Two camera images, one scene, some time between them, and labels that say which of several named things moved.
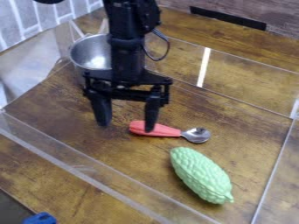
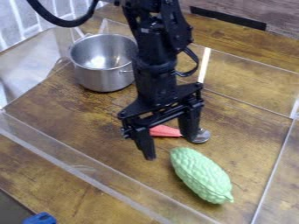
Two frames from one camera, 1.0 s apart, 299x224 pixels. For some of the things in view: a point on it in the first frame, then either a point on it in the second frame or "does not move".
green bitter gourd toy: x=200 y=176 does not move
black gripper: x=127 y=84 -> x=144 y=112
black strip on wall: x=226 y=17 does not move
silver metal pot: x=89 y=53 does not move
